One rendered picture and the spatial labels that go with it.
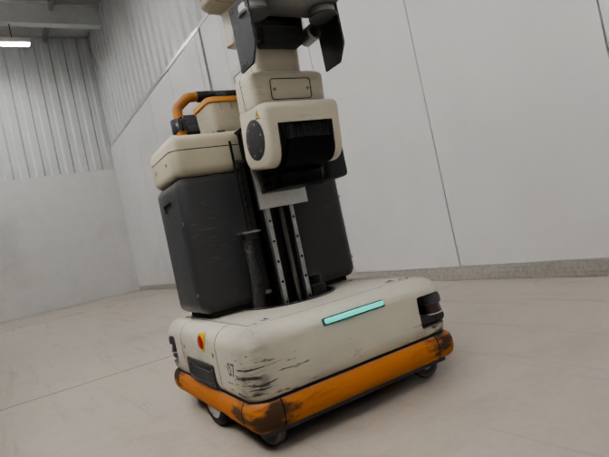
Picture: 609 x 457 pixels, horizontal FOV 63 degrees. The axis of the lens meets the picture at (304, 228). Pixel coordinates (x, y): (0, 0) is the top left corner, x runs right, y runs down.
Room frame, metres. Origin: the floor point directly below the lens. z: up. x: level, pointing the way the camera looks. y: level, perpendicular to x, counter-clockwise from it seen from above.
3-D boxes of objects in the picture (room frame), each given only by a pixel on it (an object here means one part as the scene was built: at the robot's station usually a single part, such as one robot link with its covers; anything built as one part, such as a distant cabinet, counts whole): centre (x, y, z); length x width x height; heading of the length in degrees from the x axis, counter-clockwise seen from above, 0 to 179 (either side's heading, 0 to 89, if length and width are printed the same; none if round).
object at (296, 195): (1.41, -0.05, 0.68); 0.28 x 0.27 x 0.25; 120
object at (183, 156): (1.60, 0.13, 0.59); 0.55 x 0.34 x 0.83; 120
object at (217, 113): (1.62, 0.15, 0.87); 0.23 x 0.15 x 0.11; 120
